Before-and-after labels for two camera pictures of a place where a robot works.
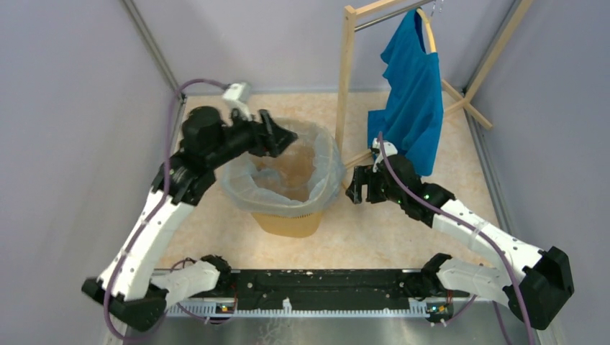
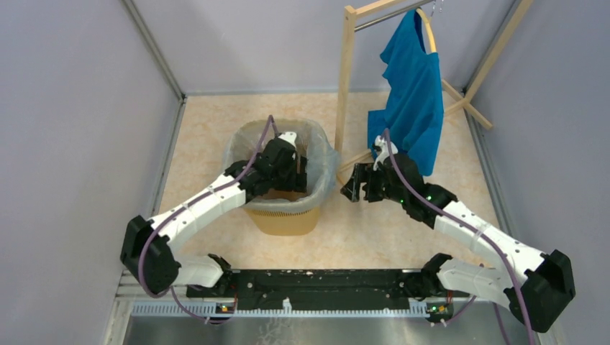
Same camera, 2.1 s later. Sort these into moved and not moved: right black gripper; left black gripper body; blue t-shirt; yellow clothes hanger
Moved: left black gripper body
Not moved: yellow clothes hanger; blue t-shirt; right black gripper
